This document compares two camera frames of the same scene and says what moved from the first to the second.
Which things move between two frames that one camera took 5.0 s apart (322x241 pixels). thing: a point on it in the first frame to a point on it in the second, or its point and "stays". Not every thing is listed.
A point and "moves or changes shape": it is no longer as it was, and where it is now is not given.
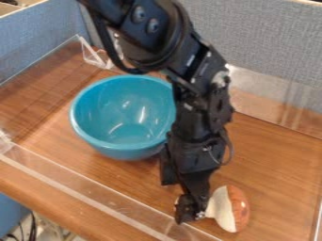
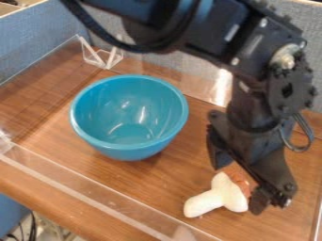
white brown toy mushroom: [228, 208] moves or changes shape
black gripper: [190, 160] to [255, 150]
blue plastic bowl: [121, 116] stays
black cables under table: [32, 230] stays
